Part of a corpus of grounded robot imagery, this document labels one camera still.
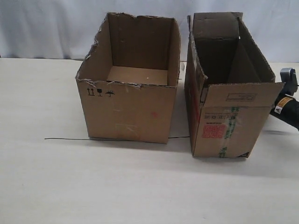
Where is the white backdrop cloth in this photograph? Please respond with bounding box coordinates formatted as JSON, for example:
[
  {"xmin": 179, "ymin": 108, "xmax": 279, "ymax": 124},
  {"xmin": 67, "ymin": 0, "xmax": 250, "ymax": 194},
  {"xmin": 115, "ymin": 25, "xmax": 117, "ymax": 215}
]
[{"xmin": 0, "ymin": 0, "xmax": 299, "ymax": 63}]

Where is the narrow cardboard box red print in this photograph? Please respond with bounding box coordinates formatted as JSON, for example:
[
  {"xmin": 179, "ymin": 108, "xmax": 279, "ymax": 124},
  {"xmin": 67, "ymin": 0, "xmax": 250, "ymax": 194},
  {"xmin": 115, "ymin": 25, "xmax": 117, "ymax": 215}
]
[{"xmin": 184, "ymin": 12, "xmax": 284, "ymax": 158}]

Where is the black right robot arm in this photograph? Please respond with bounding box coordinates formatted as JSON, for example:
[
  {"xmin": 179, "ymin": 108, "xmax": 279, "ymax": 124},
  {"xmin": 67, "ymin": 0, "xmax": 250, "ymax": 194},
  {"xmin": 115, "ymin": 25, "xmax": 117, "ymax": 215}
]
[{"xmin": 270, "ymin": 68, "xmax": 299, "ymax": 130}]

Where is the large torn open cardboard box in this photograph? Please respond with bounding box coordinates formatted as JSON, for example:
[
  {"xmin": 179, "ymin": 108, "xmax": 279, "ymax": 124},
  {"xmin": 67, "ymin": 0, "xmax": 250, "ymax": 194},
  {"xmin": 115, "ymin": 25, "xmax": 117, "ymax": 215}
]
[{"xmin": 75, "ymin": 12, "xmax": 181, "ymax": 143}]

